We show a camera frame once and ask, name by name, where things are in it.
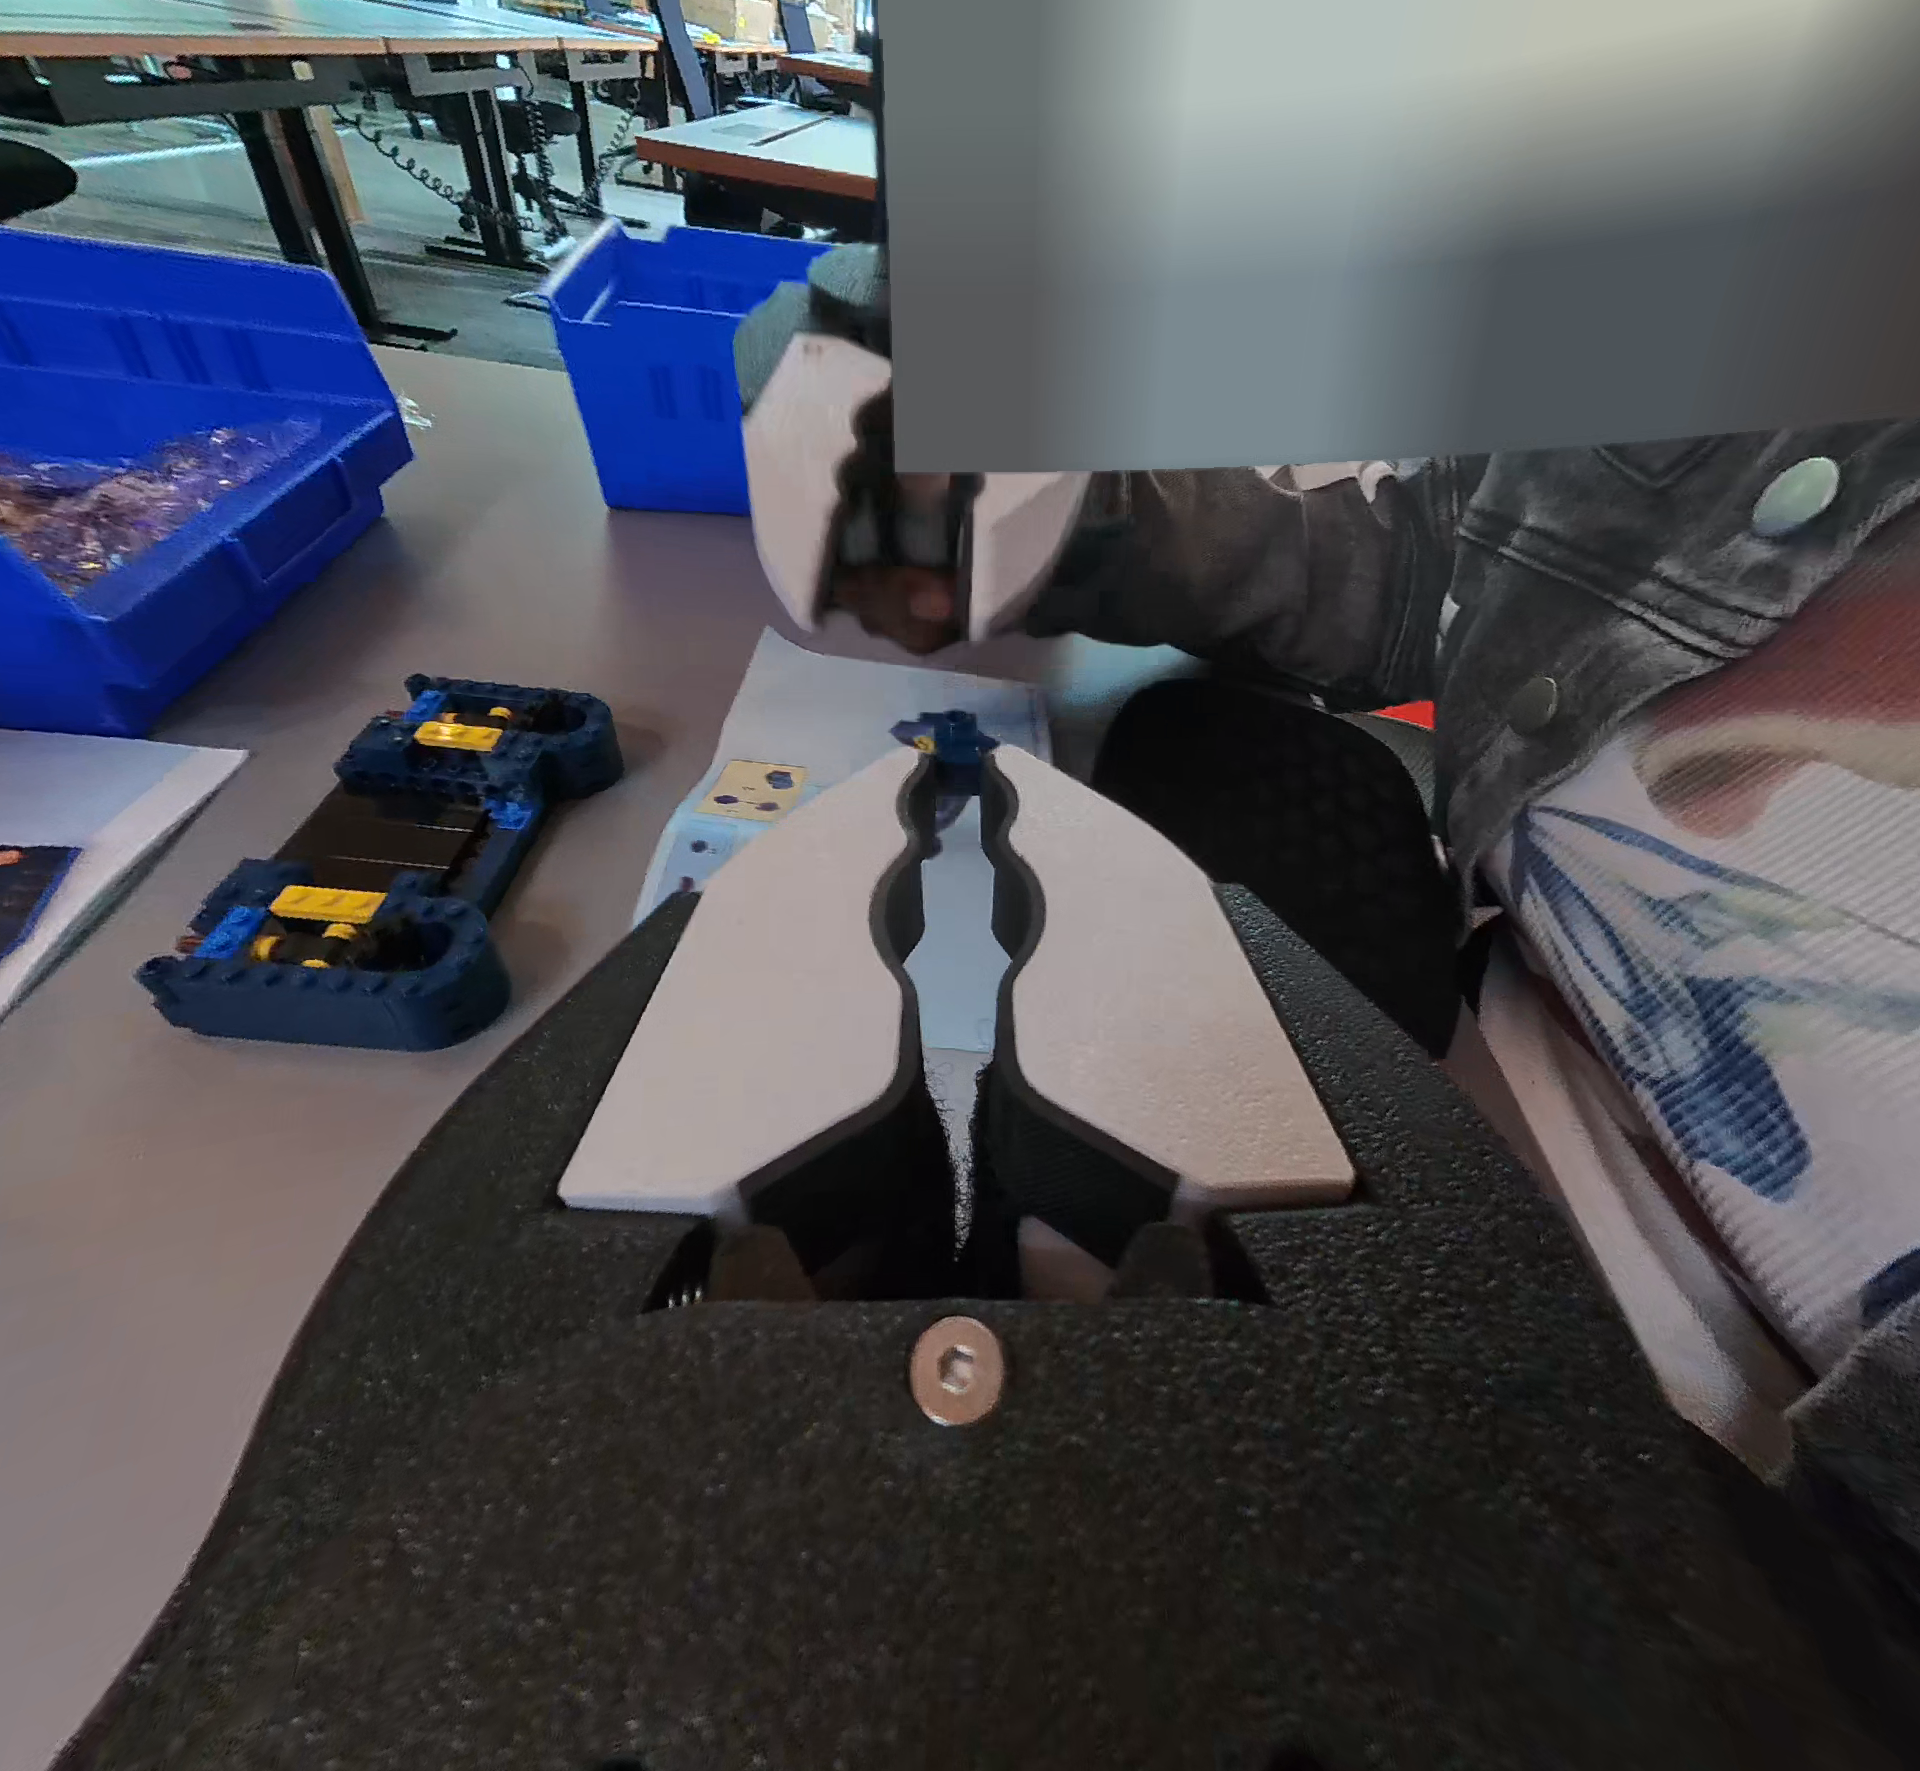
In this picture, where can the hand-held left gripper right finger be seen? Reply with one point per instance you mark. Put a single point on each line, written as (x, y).
(1169, 1006)

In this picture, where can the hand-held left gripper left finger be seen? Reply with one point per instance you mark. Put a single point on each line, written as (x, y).
(750, 1006)

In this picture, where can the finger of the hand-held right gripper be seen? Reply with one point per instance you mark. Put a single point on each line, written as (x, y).
(796, 482)
(1019, 542)

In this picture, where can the small blue toy brick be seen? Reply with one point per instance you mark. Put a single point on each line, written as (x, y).
(941, 736)

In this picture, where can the person's right forearm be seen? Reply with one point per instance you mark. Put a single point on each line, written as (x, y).
(1246, 571)

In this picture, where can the person's right hand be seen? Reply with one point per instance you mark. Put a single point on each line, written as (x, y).
(905, 609)

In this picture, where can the wooden edged office desk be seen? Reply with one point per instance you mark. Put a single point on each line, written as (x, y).
(772, 144)

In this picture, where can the small blue storage bin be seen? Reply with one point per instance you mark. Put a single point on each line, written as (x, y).
(661, 376)

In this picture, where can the white instruction sheet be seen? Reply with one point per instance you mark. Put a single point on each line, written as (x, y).
(840, 720)

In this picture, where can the blue and yellow toy brick model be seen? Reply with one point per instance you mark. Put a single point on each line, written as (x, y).
(383, 871)

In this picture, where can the dark denim jacket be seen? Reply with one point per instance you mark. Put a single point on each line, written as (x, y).
(1637, 600)

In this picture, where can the large blue storage bin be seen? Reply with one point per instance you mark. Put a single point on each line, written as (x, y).
(165, 333)

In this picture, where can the long dark office desk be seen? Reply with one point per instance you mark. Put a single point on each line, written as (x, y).
(225, 22)

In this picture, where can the heap of bagged toy bricks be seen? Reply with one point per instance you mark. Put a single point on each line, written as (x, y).
(135, 498)

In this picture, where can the white instruction booklet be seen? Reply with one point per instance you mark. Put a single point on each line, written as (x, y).
(107, 812)

